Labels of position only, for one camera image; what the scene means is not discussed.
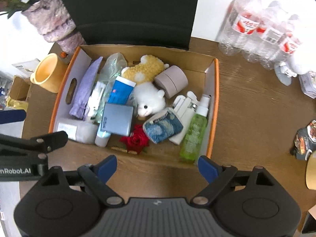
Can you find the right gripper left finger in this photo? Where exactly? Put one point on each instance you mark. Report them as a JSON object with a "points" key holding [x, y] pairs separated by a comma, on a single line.
{"points": [[68, 203]]}

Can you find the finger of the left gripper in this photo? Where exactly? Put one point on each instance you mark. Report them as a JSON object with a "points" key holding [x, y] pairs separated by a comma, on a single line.
{"points": [[11, 116]]}

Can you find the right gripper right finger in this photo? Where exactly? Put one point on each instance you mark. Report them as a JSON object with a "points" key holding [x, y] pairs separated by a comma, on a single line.
{"points": [[245, 203]]}

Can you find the white translucent plastic container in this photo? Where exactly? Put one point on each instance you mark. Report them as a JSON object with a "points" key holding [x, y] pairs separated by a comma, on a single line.
{"points": [[78, 130]]}

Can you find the purple cloth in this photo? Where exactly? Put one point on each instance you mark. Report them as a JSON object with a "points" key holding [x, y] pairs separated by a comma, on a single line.
{"points": [[84, 90]]}

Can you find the green tissue pack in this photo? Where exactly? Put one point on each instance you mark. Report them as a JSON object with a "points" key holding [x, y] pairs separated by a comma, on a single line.
{"points": [[94, 101]]}

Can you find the green spray bottle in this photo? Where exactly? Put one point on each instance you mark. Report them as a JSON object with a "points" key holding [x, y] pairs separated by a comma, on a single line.
{"points": [[192, 141]]}

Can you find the grey box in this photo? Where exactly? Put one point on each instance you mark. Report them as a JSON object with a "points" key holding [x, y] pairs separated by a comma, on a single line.
{"points": [[117, 119]]}

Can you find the red fabric rose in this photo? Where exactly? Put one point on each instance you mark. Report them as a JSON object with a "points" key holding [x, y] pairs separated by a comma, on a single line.
{"points": [[136, 141]]}

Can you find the iridescent plastic bag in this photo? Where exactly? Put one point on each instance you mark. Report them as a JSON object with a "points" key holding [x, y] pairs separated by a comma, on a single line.
{"points": [[110, 71]]}

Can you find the blue white tube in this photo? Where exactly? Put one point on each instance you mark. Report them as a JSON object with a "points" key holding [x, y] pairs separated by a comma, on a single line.
{"points": [[120, 93]]}

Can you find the white plastic bottle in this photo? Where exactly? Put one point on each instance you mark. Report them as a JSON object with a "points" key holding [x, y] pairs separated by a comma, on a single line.
{"points": [[185, 107]]}

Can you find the blue starry pouch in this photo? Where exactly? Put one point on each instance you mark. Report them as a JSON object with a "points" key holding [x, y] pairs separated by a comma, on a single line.
{"points": [[162, 125]]}

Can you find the yellow white plush alpaca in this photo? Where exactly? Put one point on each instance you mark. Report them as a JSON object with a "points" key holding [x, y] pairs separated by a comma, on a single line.
{"points": [[149, 99]]}

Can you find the pink cylindrical box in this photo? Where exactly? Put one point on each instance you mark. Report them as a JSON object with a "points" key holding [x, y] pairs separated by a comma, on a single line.
{"points": [[172, 80]]}

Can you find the small cardboard box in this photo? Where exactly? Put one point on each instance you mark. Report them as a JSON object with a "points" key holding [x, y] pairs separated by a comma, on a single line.
{"points": [[19, 89]]}

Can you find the yellow ceramic mug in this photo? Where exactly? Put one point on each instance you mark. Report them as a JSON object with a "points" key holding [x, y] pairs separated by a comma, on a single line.
{"points": [[49, 73]]}

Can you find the black snack packet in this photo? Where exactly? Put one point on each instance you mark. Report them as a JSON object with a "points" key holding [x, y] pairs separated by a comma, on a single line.
{"points": [[304, 142]]}

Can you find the purple textured vase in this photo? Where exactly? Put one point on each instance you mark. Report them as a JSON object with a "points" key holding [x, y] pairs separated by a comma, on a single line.
{"points": [[54, 23]]}

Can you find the dried flowers in vase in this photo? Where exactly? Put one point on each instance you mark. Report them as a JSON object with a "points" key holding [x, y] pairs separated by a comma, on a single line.
{"points": [[26, 7]]}

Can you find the white tin box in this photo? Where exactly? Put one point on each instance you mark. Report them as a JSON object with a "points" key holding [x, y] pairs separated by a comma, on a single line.
{"points": [[308, 85]]}

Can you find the red cardboard box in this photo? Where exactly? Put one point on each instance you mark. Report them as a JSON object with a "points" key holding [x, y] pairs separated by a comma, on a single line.
{"points": [[201, 71]]}

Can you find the white robot figurine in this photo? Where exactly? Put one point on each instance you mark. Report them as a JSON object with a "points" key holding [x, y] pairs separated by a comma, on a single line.
{"points": [[299, 63]]}

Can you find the right clear water bottle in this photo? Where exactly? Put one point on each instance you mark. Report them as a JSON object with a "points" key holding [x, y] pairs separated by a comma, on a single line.
{"points": [[286, 45]]}

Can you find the clear water bottle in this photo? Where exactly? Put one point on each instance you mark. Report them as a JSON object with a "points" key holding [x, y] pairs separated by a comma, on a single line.
{"points": [[286, 45], [266, 34], [243, 19]]}

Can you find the middle clear water bottle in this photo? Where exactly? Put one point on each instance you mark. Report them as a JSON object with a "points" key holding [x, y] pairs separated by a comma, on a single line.
{"points": [[266, 34]]}

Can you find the left clear water bottle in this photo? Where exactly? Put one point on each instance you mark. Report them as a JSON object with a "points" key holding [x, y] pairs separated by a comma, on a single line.
{"points": [[243, 19]]}

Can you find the white booklet by wall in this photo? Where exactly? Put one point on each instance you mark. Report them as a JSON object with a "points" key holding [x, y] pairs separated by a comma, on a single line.
{"points": [[28, 66]]}

